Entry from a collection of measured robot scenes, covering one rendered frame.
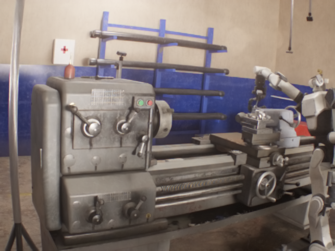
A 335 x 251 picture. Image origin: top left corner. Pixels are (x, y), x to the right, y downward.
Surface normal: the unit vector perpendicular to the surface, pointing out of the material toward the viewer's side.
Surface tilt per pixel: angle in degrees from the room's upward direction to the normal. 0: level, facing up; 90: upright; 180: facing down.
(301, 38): 90
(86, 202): 90
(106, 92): 90
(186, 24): 90
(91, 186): 32
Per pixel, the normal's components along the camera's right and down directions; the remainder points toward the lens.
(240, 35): 0.54, 0.18
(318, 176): -0.69, 0.42
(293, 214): -0.84, 0.01
